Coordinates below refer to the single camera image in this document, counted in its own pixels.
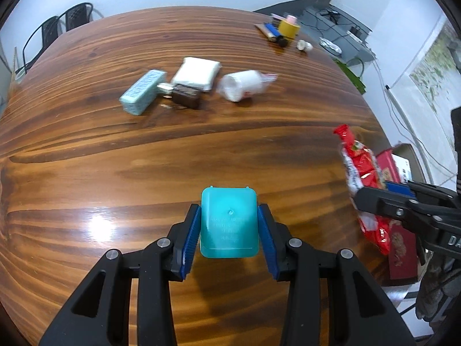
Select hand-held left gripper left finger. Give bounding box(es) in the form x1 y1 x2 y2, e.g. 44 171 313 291
38 204 202 346

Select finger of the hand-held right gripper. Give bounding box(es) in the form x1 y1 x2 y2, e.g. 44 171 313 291
355 186 433 231
387 181 458 208

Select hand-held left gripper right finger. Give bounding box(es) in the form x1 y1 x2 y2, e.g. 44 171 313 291
257 204 416 346

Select teal soap box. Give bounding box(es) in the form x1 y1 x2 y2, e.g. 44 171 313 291
199 186 260 259

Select red snack packet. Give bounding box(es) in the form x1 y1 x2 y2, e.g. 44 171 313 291
333 124 393 256

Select pink biscuit tin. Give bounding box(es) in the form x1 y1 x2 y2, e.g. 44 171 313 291
375 143 433 282

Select person's right hand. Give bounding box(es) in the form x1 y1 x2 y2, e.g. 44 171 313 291
416 249 461 323

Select hanging scroll painting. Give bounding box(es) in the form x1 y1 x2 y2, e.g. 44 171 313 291
409 22 461 116

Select small brown box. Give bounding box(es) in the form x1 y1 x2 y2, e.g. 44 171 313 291
171 84 202 109

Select pale green patterned box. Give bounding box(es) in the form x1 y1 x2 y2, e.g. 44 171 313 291
119 69 167 116

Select white gauze roll in plastic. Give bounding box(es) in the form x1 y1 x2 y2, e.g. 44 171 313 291
218 70 279 102

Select crumpled foil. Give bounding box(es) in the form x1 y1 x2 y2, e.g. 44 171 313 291
319 37 342 55

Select white tissue pack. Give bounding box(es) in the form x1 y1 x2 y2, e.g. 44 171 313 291
171 57 221 92

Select yellow tape roll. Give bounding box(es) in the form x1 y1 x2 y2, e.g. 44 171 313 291
278 20 299 40

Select black metal chair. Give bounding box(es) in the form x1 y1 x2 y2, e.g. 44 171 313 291
22 16 60 74
58 3 105 31

